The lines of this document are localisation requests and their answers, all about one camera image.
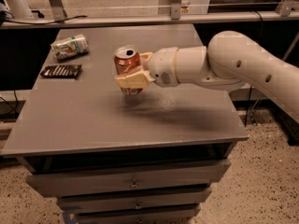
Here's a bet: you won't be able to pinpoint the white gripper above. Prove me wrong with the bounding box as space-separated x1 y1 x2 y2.
115 47 179 89

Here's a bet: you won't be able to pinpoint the red coke can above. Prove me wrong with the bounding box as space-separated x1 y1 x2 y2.
113 46 145 97

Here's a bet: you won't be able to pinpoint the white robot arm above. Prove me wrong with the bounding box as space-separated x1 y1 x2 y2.
115 31 299 121

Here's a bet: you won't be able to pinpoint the crushed green white can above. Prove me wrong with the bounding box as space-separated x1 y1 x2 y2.
50 34 89 60

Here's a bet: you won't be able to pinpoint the dark rxbar chocolate bar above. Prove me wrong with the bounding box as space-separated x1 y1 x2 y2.
40 64 81 78

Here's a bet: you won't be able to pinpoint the grey drawer cabinet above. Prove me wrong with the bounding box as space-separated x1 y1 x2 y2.
0 23 249 224

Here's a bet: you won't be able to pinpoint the top grey drawer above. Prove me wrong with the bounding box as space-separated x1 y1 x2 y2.
26 159 231 197

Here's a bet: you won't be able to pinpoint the grey drawer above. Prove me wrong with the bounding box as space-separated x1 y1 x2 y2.
26 159 231 197
58 186 211 214
76 204 200 224

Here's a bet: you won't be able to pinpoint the middle grey drawer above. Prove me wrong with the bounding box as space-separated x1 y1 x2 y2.
58 186 211 214

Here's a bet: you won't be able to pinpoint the white pipe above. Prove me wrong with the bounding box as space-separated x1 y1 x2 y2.
6 0 33 19

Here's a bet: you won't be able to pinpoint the bottom grey drawer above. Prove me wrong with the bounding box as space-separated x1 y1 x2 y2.
76 204 200 224

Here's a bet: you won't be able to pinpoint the black cable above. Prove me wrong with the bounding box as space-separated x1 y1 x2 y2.
3 14 88 26

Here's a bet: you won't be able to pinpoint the grey metal rail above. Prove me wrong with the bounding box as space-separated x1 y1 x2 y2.
0 11 299 29

